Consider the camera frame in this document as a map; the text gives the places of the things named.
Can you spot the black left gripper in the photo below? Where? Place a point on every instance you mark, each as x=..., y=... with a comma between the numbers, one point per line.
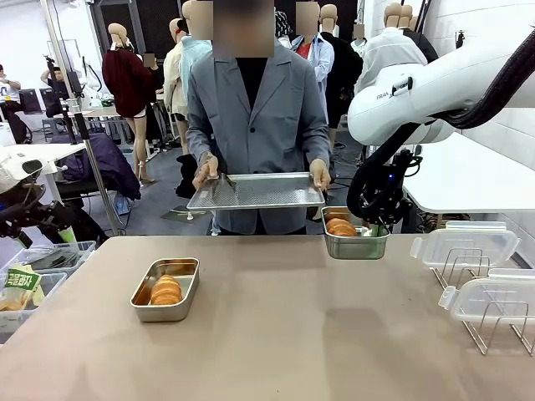
x=54, y=217

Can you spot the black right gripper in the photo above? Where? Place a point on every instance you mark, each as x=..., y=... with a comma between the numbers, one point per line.
x=390, y=196

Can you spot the rectangular stainless steel container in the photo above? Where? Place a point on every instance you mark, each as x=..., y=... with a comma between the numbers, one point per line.
x=355, y=248
x=167, y=313

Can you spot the golden croissant bread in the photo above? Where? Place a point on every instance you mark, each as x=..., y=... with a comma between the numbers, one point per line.
x=166, y=290
x=340, y=227

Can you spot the perforated metal baking tray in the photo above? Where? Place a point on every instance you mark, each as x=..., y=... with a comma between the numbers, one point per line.
x=271, y=194

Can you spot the clear plastic clip lid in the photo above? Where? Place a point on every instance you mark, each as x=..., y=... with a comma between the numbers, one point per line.
x=464, y=246
x=493, y=296

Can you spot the person's right forearm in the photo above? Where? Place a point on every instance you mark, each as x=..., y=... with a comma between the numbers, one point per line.
x=198, y=142

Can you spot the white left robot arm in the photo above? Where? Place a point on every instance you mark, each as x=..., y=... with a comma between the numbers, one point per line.
x=16, y=167

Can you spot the person's left forearm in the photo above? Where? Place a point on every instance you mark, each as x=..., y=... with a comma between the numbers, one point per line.
x=317, y=142

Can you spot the person's left hand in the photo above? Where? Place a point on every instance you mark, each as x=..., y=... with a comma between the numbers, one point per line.
x=321, y=173

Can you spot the person's right hand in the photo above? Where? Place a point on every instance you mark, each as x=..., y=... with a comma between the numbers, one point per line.
x=207, y=167

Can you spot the clear plastic storage bin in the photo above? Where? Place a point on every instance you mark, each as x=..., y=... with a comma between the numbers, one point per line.
x=54, y=284
x=83, y=250

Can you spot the green snack bag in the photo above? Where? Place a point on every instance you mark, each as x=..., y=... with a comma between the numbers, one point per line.
x=21, y=280

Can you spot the slanted metal pole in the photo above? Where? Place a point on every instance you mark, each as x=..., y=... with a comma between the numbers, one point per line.
x=100, y=179

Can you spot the purple cloth on chair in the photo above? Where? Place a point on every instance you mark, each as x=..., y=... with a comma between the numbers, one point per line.
x=108, y=163

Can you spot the white desk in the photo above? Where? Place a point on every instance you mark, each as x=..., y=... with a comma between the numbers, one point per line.
x=62, y=150

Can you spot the white side table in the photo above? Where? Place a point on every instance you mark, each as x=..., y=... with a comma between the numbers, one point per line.
x=460, y=179

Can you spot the metal floor plate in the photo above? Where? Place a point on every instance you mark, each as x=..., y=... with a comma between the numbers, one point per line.
x=175, y=215

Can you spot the person in grey blazer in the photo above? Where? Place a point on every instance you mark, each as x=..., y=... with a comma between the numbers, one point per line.
x=259, y=138

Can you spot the seated person in black top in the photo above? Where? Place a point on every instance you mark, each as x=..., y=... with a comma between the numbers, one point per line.
x=58, y=89

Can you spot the seated person in white t-shirt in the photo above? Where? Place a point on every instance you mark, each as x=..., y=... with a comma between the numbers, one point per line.
x=10, y=89

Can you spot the mannequin in black dress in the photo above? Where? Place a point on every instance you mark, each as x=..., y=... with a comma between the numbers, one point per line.
x=342, y=71

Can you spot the mannequin in maroon sweater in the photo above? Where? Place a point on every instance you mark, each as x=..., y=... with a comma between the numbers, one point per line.
x=125, y=83

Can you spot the person in light blue shirt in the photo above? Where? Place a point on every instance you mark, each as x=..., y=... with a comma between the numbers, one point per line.
x=322, y=62

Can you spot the mannequin in white shirt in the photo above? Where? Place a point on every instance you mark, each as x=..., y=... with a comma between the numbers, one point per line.
x=388, y=54

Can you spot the standing person in dark clothes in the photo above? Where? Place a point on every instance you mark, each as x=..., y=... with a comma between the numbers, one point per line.
x=154, y=79

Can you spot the mannequin in black jacket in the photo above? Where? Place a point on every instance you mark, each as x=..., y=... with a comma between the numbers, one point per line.
x=426, y=46

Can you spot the mannequin in cream clothes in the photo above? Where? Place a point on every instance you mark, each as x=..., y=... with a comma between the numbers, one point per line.
x=173, y=79

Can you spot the black tripod stand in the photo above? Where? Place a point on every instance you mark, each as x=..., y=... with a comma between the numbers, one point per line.
x=460, y=39

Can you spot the mannequin in pale blue top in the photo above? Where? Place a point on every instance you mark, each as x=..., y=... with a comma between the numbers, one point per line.
x=193, y=54

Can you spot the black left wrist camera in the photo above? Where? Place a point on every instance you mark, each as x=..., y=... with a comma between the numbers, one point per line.
x=18, y=238

